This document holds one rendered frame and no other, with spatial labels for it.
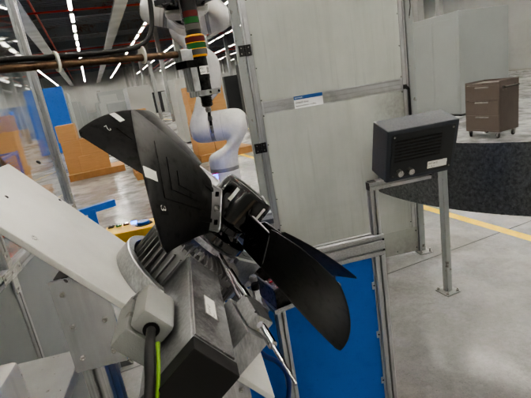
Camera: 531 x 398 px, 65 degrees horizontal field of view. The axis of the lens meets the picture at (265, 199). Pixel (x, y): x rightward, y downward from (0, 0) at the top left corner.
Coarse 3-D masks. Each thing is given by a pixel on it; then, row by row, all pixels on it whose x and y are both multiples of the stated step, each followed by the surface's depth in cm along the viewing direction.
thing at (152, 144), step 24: (144, 120) 64; (144, 144) 61; (168, 144) 68; (168, 168) 64; (192, 168) 73; (168, 192) 63; (192, 192) 71; (168, 216) 61; (192, 216) 70; (168, 240) 59
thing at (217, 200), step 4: (212, 184) 81; (216, 188) 83; (212, 192) 81; (220, 192) 85; (212, 196) 81; (220, 196) 85; (212, 200) 81; (216, 200) 82; (220, 200) 85; (212, 204) 81; (216, 204) 82; (220, 204) 85; (212, 208) 81; (220, 208) 85; (212, 212) 81; (216, 212) 82; (220, 212) 84; (212, 216) 81; (216, 216) 82; (220, 216) 84; (212, 220) 80; (220, 220) 84; (212, 224) 80; (212, 228) 80; (216, 228) 82
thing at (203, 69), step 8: (200, 56) 89; (200, 64) 90; (200, 72) 90; (208, 72) 91; (200, 80) 91; (208, 80) 91; (208, 88) 92; (200, 96) 92; (208, 96) 92; (208, 104) 92
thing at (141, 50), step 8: (152, 0) 82; (152, 8) 82; (152, 16) 82; (152, 24) 82; (152, 32) 82; (144, 40) 81; (120, 48) 78; (128, 48) 79; (136, 48) 80; (144, 48) 81; (8, 56) 65; (16, 56) 66; (24, 56) 67; (32, 56) 68; (40, 56) 68; (48, 56) 69; (56, 56) 70; (64, 56) 71; (72, 56) 72; (80, 56) 73; (88, 56) 74; (144, 56) 81
